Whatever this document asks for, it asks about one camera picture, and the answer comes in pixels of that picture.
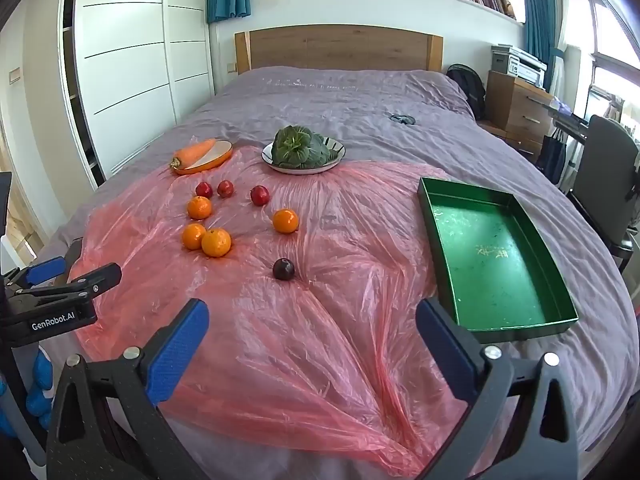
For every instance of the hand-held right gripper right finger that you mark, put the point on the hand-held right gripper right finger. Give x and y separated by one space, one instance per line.
445 345

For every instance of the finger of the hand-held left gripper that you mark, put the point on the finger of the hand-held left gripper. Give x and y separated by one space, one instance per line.
45 269
95 280

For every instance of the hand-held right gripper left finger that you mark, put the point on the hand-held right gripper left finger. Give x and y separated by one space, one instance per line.
180 345

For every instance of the green tray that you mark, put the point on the green tray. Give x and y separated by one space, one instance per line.
490 250

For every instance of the orange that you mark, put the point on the orange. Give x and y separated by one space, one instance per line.
192 236
285 221
217 242
199 207

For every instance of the dark plum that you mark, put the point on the dark plum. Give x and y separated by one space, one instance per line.
283 268

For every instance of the small red apple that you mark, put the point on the small red apple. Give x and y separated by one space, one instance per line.
203 189
259 195
225 188

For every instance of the person's left hand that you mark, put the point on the person's left hand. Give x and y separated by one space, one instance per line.
40 370

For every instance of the pink plastic sheet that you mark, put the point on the pink plastic sheet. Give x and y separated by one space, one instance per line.
300 360

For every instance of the carrot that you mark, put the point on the carrot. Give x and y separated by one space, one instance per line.
192 152

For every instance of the orange oval plate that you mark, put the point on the orange oval plate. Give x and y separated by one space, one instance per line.
218 157

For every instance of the dark bag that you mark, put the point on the dark bag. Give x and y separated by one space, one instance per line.
552 155

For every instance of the white wardrobe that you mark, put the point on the white wardrobe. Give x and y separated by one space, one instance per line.
130 60

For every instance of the white round plate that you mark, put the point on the white round plate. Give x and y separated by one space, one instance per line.
334 146

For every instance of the small black item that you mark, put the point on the small black item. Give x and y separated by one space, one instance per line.
402 119

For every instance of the green bok choy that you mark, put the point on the green bok choy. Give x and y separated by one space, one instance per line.
300 147

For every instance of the grey office chair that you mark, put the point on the grey office chair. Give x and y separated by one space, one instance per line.
610 160

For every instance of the wooden dresser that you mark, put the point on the wooden dresser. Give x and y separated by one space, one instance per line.
515 105

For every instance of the glass desk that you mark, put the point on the glass desk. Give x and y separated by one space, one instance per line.
570 120

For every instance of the black backpack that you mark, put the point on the black backpack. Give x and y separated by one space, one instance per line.
467 87

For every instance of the bed with grey cover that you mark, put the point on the bed with grey cover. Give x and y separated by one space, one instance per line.
325 105

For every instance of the white printer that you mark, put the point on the white printer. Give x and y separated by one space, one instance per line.
520 62

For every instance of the wooden headboard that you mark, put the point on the wooden headboard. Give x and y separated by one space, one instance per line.
340 47

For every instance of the window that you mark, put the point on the window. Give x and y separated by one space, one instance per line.
610 25

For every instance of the wall switch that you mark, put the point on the wall switch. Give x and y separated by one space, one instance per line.
15 75

